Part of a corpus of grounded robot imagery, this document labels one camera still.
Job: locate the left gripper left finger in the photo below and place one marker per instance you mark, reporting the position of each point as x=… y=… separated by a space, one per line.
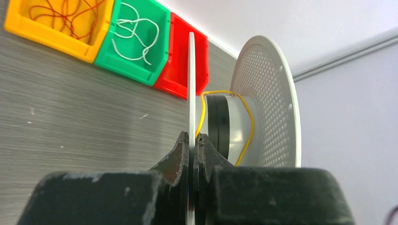
x=154 y=197

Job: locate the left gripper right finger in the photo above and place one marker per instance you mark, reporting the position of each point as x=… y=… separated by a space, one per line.
x=229 y=195

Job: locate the white plastic spool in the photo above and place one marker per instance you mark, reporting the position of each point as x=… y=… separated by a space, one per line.
x=254 y=123

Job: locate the red bin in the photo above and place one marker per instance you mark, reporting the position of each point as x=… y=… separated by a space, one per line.
x=174 y=76

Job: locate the green bin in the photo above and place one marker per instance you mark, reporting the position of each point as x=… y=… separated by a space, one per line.
x=137 y=42

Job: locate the yellow bin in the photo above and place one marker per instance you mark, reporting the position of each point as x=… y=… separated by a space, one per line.
x=74 y=27

